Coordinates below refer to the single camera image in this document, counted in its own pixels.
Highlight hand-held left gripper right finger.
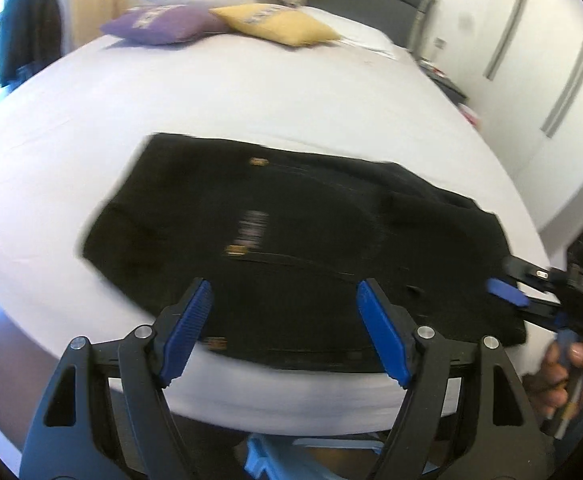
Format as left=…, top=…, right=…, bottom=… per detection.
left=356, top=279, right=557, bottom=480

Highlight striped round container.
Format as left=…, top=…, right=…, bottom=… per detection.
left=459, top=105, right=483, bottom=130

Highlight person's right hand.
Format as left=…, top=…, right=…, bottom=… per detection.
left=525, top=341, right=583, bottom=424

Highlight yellow patterned cushion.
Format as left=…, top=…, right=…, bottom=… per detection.
left=210, top=4, right=343, bottom=49

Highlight white wardrobe with long handles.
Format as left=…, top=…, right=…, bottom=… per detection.
left=421, top=0, right=583, bottom=233

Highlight bed with white sheet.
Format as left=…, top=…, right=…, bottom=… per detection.
left=0, top=5, right=549, bottom=433

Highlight white pillow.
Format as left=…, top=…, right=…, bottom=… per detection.
left=299, top=6, right=399, bottom=60

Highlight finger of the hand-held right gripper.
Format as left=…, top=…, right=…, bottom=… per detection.
left=488, top=279, right=573, bottom=334
left=500, top=255, right=568, bottom=294

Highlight cream curtain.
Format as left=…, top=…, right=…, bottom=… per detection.
left=66, top=0, right=143, bottom=55

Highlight purple patterned cushion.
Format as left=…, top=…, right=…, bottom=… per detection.
left=100, top=4, right=228, bottom=45

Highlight dark hanging jacket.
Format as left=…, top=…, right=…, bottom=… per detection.
left=0, top=0, right=63, bottom=89

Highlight black denim pants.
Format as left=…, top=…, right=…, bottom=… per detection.
left=78, top=132, right=527, bottom=373

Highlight dark grey nightstand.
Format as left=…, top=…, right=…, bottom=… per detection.
left=420, top=59, right=468, bottom=105

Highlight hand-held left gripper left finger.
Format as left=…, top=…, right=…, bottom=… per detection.
left=18, top=277, right=217, bottom=480

